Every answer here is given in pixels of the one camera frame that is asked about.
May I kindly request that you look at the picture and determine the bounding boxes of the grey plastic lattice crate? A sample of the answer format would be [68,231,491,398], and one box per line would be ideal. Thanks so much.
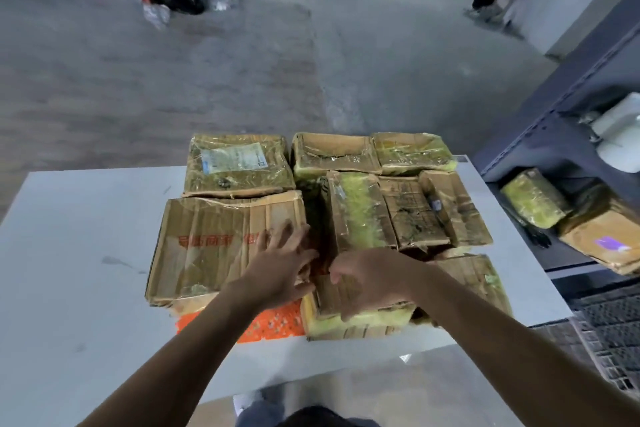
[532,319,640,400]

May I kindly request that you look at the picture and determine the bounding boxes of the person's left hand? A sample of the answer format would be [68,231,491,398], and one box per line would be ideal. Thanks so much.
[239,224,319,312]

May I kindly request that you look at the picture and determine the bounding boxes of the orange perforated plastic mat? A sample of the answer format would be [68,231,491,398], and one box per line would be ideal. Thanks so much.
[175,299,307,344]

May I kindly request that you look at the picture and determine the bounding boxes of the person's white left shoe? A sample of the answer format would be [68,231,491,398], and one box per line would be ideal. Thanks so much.
[232,391,263,416]

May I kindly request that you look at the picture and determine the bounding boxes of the large taped carton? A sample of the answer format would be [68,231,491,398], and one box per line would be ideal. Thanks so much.
[145,190,309,315]

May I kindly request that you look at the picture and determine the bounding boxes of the white table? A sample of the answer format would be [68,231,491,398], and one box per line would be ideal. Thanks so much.
[0,155,573,427]

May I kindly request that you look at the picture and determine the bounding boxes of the person's right forearm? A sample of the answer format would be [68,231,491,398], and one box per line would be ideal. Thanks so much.
[417,261,640,427]

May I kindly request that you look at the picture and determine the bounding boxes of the dark blue metal shelf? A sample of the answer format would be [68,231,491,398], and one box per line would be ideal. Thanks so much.
[472,0,640,302]

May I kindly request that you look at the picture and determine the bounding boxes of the taped parcel with white label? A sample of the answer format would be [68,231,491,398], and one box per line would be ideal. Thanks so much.
[183,135,297,198]

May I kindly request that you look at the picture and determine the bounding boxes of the yellow-green taped parcel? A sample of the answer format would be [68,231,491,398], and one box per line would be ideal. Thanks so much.
[371,132,459,176]

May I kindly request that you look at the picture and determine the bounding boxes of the person's left forearm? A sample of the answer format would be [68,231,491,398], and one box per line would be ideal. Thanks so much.
[77,291,271,427]

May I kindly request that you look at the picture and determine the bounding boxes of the person's left leg blue jeans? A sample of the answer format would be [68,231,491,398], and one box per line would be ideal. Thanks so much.
[235,399,286,427]

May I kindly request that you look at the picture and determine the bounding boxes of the yellow parcel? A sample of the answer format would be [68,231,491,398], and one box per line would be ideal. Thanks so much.
[501,167,573,230]

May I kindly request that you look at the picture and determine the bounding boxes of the person's right hand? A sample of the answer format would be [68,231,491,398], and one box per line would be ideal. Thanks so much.
[328,247,431,322]

